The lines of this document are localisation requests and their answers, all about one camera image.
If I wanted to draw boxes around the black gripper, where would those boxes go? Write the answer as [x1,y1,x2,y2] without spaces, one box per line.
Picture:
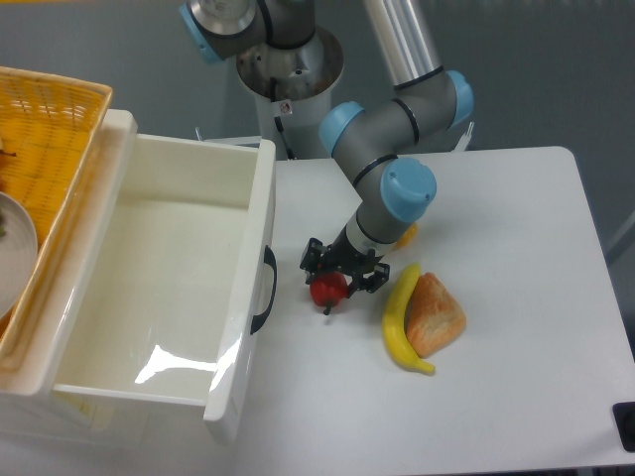
[300,230,390,298]

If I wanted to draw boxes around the red bell pepper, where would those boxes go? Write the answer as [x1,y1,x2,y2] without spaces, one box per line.
[310,272,348,315]

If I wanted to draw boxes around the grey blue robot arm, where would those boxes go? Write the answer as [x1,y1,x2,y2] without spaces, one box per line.
[180,1,474,293]

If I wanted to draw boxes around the yellow bell pepper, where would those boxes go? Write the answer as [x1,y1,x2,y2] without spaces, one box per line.
[393,223,419,250]

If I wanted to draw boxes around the yellow banana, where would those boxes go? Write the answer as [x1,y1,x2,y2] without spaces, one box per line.
[381,263,436,376]

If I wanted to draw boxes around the brown bread piece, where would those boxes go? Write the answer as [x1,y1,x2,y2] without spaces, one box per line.
[406,273,466,358]

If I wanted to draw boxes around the white plastic drawer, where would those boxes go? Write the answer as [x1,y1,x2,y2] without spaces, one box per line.
[55,135,276,444]

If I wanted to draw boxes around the black corner object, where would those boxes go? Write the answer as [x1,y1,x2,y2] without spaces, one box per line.
[612,402,635,453]

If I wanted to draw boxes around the yellow woven basket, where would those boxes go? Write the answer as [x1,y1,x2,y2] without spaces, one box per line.
[1,66,113,357]

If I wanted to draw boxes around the white plate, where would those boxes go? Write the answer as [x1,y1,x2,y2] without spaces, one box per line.
[1,192,39,323]

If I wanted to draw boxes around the white drawer cabinet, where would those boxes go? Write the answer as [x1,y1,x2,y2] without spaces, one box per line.
[1,109,137,445]

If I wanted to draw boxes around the black drawer handle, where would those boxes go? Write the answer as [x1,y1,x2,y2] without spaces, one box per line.
[250,245,279,335]

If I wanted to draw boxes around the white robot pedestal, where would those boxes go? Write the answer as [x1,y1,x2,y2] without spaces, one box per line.
[236,27,343,161]

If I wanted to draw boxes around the black cable on pedestal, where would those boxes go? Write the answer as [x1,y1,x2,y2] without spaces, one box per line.
[270,76,298,161]

